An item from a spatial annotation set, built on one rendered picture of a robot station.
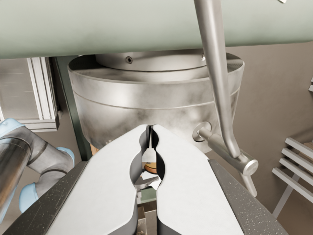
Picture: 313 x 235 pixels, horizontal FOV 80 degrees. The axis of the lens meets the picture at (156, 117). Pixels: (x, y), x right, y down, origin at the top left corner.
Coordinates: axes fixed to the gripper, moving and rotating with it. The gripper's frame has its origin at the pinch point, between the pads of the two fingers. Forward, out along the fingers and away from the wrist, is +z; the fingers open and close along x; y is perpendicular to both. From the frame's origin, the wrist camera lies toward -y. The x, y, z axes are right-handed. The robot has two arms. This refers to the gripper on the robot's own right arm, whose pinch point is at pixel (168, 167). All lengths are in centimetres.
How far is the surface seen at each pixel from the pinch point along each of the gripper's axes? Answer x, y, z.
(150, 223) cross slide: -10.6, 39.2, -3.7
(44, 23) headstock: 17.4, -35.3, -16.9
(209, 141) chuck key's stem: 18.8, -21.4, -0.7
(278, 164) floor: -108, 138, 188
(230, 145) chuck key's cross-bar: 23.0, -23.7, -1.0
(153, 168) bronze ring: 3.1, -3.7, -5.0
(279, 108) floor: -108, 52, 160
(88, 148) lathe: -54, 28, -28
